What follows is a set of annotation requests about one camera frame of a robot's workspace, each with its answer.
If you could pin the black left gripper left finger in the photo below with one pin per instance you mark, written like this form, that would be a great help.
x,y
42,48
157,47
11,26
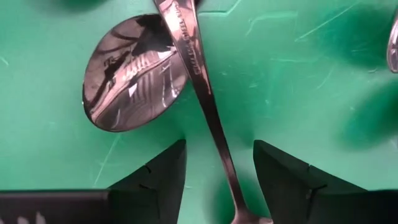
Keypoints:
x,y
155,193

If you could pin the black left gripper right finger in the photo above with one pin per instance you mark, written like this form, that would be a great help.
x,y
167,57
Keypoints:
x,y
295,193

